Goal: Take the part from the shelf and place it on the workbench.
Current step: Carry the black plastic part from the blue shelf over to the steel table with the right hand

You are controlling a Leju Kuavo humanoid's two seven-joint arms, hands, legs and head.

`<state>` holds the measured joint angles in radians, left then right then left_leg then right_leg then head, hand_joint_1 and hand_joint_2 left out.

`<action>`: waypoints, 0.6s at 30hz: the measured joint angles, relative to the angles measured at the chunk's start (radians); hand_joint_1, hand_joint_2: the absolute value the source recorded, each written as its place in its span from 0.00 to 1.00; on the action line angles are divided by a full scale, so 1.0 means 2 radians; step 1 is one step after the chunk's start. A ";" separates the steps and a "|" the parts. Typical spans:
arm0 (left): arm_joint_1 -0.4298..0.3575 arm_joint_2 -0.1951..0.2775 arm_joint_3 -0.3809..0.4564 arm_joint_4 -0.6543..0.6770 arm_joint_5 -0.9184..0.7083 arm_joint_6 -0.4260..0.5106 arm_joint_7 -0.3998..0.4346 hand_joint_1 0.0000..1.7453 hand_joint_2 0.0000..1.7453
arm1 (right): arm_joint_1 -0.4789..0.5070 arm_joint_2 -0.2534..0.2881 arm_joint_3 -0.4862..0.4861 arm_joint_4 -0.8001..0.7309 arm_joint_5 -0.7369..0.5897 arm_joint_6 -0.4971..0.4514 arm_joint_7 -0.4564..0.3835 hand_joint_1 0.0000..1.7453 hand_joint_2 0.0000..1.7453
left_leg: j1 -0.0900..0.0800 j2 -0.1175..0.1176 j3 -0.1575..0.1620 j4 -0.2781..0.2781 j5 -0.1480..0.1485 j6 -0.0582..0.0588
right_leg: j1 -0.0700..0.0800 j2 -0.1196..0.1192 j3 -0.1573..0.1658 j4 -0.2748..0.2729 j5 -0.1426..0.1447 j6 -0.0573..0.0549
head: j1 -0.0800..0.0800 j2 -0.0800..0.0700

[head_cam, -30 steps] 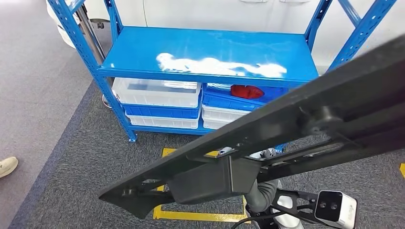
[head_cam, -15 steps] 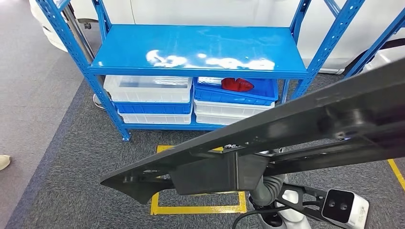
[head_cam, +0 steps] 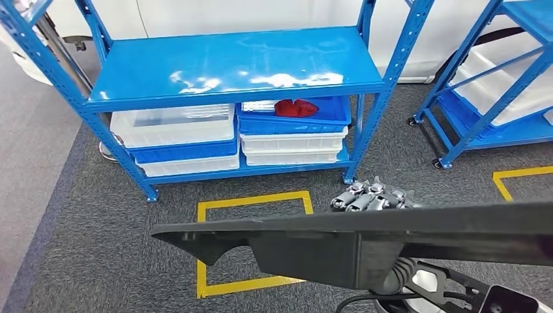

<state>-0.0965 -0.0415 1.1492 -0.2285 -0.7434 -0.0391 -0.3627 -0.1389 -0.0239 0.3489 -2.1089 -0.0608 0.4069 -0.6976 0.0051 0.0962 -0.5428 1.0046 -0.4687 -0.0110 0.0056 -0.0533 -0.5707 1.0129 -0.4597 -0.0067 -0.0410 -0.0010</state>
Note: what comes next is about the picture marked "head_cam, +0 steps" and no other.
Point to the blue wheeled shelf rack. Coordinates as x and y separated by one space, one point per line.
518 134

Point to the blue steel shelf rack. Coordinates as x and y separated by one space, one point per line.
237 65

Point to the translucent white plastic bin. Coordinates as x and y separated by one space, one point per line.
173 134

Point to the blue plastic bin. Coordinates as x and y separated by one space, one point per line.
293 126
181 152

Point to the white ribbed part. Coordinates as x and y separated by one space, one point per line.
259 106

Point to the white car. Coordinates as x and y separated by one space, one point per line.
259 17

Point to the dark metal pole stand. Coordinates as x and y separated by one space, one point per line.
65 55

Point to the red plastic part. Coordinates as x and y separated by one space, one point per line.
296 109

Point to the long black plastic part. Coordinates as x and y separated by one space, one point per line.
302 250

